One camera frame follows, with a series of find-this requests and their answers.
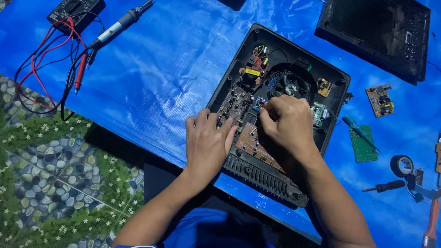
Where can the person's left hand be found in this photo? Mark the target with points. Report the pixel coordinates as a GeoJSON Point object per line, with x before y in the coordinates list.
{"type": "Point", "coordinates": [206, 148]}

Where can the person's right hand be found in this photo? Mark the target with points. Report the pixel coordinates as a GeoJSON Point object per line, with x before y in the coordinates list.
{"type": "Point", "coordinates": [293, 127]}

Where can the small green circuit module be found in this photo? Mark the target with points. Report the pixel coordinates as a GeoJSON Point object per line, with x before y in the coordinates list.
{"type": "Point", "coordinates": [318, 113]}

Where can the black cooling fan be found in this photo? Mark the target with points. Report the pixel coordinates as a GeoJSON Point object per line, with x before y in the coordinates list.
{"type": "Point", "coordinates": [291, 86]}

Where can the blue toroid coil module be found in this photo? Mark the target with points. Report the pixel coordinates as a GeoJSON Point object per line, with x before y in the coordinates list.
{"type": "Point", "coordinates": [259, 102]}

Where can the brown circuit board solder side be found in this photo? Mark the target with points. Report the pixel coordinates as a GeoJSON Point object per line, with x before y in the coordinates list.
{"type": "Point", "coordinates": [251, 144]}

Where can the small yellow circuit board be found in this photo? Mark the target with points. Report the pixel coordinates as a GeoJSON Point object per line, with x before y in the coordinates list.
{"type": "Point", "coordinates": [324, 88]}

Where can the dark main circuit board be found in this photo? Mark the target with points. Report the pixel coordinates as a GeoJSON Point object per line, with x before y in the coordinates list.
{"type": "Point", "coordinates": [237, 103]}

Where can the black open cooker base housing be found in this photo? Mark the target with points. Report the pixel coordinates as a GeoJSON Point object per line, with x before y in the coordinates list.
{"type": "Point", "coordinates": [268, 179]}

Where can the small black screws cluster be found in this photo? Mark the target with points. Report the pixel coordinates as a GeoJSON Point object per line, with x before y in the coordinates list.
{"type": "Point", "coordinates": [348, 98]}

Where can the power circuit board red parts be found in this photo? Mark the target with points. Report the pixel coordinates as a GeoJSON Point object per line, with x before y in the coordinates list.
{"type": "Point", "coordinates": [256, 67]}

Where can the green blank circuit board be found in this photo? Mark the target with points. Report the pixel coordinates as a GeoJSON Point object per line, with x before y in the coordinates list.
{"type": "Point", "coordinates": [361, 150]}

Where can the person's blue shorts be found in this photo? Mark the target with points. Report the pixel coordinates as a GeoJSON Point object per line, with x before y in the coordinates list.
{"type": "Point", "coordinates": [206, 230]}

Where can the loose brown circuit board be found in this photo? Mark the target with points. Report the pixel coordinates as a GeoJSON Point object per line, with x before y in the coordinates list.
{"type": "Point", "coordinates": [379, 101]}

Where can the blue plastic tarp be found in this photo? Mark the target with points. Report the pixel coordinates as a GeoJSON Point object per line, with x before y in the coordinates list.
{"type": "Point", "coordinates": [155, 69]}

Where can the black electrical tape roll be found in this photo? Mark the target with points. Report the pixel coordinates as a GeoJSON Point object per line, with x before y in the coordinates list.
{"type": "Point", "coordinates": [393, 166]}

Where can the small black screwdriver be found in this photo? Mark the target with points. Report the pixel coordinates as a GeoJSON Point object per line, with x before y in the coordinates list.
{"type": "Point", "coordinates": [391, 186]}

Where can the black cooker top cover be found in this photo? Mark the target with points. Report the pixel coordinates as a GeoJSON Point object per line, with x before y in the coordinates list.
{"type": "Point", "coordinates": [372, 31]}

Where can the dark flat object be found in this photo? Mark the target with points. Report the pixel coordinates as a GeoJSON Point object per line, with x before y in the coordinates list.
{"type": "Point", "coordinates": [231, 3]}

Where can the black multimeter probe lead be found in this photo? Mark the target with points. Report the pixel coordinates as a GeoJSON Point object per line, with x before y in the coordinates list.
{"type": "Point", "coordinates": [91, 58]}

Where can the red multimeter probe lead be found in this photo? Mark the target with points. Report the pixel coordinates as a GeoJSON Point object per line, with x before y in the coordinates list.
{"type": "Point", "coordinates": [81, 72]}

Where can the grey soldering iron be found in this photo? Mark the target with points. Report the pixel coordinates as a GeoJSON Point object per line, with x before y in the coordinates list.
{"type": "Point", "coordinates": [117, 27]}

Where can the black multimeter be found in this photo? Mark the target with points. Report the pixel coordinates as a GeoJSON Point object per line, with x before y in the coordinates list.
{"type": "Point", "coordinates": [70, 12]}

